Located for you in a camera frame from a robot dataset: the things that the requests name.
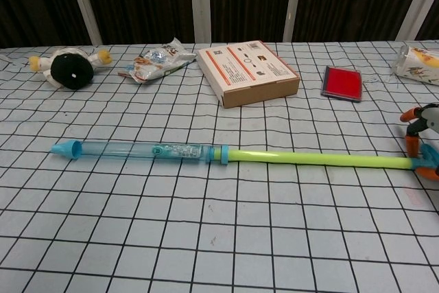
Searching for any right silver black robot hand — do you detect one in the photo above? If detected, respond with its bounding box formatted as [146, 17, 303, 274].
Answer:
[399, 102, 439, 181]

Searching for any blue and yellow water pump toy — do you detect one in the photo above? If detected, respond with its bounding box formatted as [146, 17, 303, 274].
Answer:
[50, 139, 439, 172]

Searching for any clear bottle yellow label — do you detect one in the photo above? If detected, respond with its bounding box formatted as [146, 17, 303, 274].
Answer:
[390, 44, 439, 86]

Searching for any red ink pad case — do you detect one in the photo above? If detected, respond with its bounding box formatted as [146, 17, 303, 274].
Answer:
[320, 65, 364, 104]

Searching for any flat cardboard box orange print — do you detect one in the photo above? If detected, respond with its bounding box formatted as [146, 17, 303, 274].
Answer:
[196, 40, 300, 109]

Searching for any checkered white tablecloth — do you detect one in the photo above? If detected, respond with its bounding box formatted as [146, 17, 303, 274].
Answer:
[0, 40, 439, 293]

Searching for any crumpled silver snack bag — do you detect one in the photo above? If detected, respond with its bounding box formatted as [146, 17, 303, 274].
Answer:
[117, 37, 197, 85]

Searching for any white black plush toy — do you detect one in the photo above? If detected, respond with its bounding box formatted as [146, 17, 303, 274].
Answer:
[28, 45, 113, 92]

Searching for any white frame post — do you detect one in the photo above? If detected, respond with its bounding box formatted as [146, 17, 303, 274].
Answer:
[189, 0, 212, 44]
[394, 0, 439, 42]
[64, 0, 104, 46]
[282, 0, 307, 43]

